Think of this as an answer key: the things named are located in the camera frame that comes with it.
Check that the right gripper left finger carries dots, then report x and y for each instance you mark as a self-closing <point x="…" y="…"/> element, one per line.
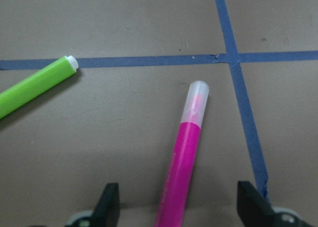
<point x="105" y="214"/>

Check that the green highlighter pen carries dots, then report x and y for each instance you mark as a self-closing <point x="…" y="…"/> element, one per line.
<point x="36" y="84"/>

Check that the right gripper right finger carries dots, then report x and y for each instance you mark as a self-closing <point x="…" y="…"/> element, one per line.
<point x="254" y="211"/>

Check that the pink highlighter pen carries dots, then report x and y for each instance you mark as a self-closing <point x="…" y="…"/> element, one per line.
<point x="177" y="182"/>

